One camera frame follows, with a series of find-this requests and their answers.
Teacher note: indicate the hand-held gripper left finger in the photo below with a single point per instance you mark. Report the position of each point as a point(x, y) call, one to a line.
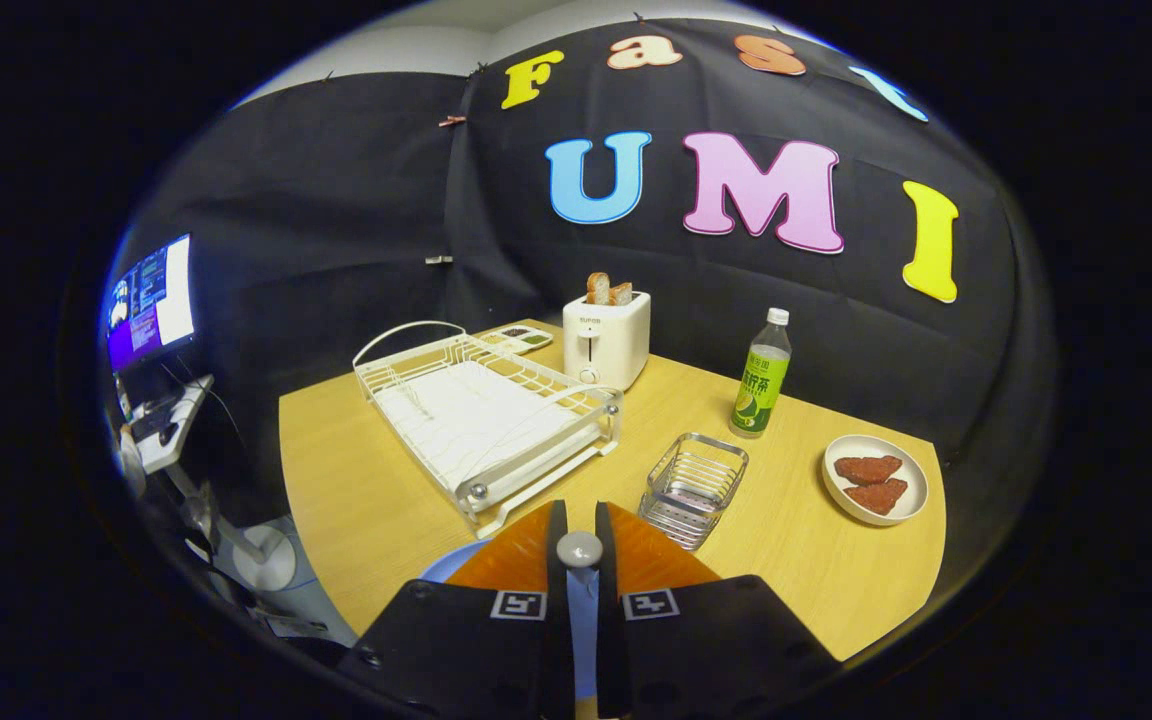
point(558, 650)

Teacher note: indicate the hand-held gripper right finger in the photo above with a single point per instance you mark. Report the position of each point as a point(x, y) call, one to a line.
point(608, 650)

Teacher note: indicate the lilac spoon with white knob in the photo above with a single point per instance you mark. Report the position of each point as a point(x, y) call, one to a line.
point(579, 549)

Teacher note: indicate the blue plate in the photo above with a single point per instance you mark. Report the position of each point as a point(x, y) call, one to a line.
point(451, 562)

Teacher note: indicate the white round dish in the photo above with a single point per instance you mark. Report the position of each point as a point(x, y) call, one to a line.
point(913, 470)

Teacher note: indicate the green label drink bottle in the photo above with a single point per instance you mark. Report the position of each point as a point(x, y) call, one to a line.
point(761, 390)

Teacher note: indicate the white toaster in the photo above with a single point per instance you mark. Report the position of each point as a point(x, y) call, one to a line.
point(616, 340)

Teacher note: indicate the red meat piece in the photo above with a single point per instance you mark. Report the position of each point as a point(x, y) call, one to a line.
point(868, 469)
point(878, 496)

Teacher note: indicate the white divided condiment tray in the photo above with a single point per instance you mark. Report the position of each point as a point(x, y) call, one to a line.
point(526, 340)

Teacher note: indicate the toasted bread slice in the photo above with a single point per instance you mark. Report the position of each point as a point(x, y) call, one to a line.
point(621, 294)
point(598, 288)

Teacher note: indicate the white side desk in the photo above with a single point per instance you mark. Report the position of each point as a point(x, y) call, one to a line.
point(184, 428)

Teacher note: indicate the black backdrop cloth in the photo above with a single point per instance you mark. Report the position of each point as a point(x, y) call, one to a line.
point(336, 200)

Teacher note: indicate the computer monitor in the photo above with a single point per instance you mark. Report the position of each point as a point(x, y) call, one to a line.
point(151, 300)

